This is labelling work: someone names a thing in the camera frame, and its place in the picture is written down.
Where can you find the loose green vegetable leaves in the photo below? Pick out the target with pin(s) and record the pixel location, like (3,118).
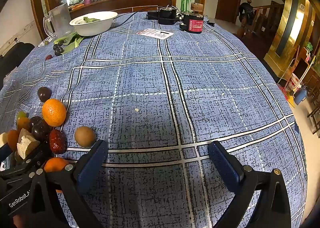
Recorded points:
(71,40)

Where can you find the leafy greens in bowl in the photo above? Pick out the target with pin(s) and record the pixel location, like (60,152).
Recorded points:
(88,19)

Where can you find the red and black cylinder device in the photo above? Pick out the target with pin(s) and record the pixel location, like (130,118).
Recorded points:
(193,24)

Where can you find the wooden stair railing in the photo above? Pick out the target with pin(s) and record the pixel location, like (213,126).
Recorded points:
(267,17)

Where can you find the dark wooden chair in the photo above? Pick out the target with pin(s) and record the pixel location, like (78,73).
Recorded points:
(315,115)

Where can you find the wooden cabinet counter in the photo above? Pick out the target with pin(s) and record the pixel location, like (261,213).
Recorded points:
(120,2)

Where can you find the round wooden block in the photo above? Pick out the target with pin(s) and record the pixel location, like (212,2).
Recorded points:
(196,7)

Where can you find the small orange tangerine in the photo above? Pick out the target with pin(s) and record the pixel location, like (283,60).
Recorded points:
(55,164)

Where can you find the blue bucket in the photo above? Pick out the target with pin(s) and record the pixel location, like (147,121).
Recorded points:
(300,95)

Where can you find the white foam piece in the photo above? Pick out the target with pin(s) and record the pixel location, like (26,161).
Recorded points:
(3,139)
(26,146)

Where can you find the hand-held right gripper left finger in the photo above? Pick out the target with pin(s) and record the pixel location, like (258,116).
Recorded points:
(92,164)

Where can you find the red jujube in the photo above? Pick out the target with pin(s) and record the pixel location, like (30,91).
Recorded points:
(57,141)

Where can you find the white and red card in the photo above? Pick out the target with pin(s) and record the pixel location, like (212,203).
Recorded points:
(155,33)

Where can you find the white bowl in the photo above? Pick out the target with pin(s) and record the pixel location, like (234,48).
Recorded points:
(93,27)

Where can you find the black chair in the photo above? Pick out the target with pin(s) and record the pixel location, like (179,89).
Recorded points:
(15,52)

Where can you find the green round fruit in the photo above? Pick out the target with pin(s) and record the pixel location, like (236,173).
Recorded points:
(21,115)

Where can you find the small red cherry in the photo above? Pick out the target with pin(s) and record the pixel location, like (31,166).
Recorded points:
(48,57)

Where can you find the blue plaid tablecloth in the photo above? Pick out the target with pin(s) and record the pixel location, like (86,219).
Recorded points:
(150,80)

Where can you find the large orange tangerine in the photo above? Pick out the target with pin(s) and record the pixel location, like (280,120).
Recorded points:
(53,113)

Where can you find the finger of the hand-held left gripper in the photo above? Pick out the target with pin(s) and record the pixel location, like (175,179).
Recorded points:
(5,152)
(40,153)

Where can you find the dark purple plum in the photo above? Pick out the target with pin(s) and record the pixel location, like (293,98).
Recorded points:
(40,130)
(44,93)
(34,120)

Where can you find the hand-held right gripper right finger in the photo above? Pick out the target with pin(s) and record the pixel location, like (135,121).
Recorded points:
(225,165)

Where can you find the glass mug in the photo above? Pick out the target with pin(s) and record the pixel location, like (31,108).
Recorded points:
(58,21)

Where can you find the black round device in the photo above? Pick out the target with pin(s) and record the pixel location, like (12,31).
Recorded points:
(168,12)

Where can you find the black power adapter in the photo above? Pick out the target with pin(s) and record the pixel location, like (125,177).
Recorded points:
(151,14)

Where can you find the white bucket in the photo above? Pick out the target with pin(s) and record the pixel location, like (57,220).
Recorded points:
(294,82)

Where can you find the gold pillar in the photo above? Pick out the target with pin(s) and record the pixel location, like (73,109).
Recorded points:
(287,25)

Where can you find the yellow-brown round fruit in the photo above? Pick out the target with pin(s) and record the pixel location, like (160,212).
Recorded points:
(85,136)

